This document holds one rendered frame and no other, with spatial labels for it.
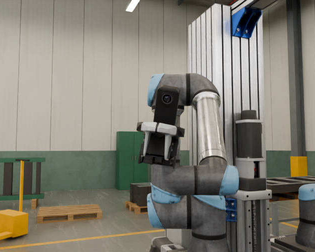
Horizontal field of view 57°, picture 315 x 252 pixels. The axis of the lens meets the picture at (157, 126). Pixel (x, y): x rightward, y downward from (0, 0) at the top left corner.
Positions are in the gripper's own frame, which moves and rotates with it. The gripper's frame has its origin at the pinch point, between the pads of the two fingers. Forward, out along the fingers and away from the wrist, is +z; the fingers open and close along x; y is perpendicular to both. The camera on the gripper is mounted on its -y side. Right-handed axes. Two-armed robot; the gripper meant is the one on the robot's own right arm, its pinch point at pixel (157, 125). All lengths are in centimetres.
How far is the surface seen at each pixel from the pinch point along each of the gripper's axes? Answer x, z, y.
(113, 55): 278, -962, -289
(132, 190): 92, -626, 118
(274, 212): -140, -363, 73
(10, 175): 379, -610, 123
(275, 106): -327, -1037, -190
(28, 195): 335, -621, 166
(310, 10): -357, -891, -485
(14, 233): 231, -392, 170
